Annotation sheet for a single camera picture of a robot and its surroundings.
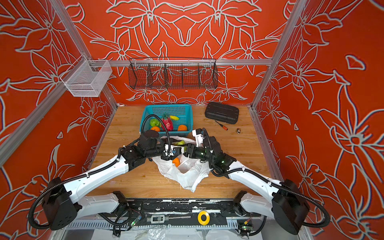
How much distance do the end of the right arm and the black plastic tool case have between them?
0.47 meters

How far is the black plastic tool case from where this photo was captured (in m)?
1.07

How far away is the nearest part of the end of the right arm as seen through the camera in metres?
0.57

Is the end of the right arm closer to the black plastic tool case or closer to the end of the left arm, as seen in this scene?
the end of the left arm
